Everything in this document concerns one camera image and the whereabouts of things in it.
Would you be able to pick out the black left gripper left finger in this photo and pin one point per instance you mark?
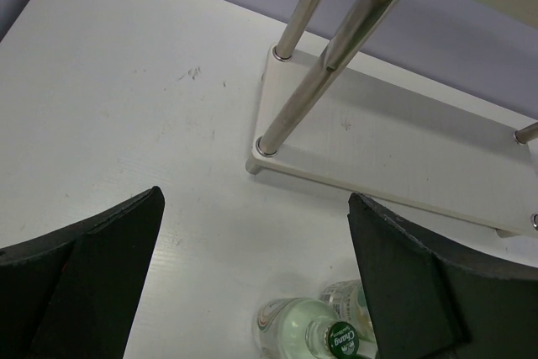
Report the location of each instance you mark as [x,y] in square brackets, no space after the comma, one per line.
[74,292]

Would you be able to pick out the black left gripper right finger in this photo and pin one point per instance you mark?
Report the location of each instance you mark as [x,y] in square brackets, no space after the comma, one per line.
[431,297]

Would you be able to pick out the white two-tier shelf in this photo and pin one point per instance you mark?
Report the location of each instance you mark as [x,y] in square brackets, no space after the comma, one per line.
[351,121]

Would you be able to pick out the clear glass soda bottle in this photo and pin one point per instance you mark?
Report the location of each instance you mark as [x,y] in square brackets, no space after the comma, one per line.
[348,300]

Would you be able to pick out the clear Chang soda bottle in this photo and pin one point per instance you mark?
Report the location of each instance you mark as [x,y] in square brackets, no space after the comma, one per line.
[303,328]

